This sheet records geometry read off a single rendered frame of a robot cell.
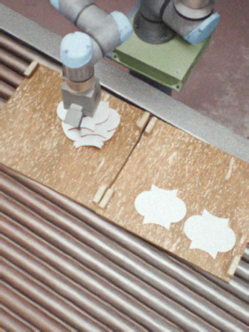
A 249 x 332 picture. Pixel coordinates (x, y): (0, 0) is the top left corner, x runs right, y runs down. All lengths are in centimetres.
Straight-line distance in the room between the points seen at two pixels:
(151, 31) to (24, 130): 50
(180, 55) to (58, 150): 51
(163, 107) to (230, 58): 132
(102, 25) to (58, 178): 49
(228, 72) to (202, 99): 22
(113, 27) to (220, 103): 157
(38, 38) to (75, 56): 62
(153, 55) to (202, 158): 39
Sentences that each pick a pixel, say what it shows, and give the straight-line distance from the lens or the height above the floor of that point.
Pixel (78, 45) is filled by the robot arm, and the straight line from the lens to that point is 133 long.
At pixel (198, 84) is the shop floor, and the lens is 293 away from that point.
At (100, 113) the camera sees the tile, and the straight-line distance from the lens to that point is 158.
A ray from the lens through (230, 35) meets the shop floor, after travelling 315.
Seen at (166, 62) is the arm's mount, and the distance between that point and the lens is 183.
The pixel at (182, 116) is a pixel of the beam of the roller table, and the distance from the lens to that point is 176.
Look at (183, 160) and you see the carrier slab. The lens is 167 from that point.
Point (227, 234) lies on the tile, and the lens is 159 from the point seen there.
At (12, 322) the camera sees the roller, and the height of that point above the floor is 92.
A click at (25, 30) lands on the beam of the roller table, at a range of 196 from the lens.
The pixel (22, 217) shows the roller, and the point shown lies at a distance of 163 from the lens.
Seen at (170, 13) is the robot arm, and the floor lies 114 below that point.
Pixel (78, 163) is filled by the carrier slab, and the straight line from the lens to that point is 166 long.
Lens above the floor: 243
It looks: 62 degrees down
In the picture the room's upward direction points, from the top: 6 degrees clockwise
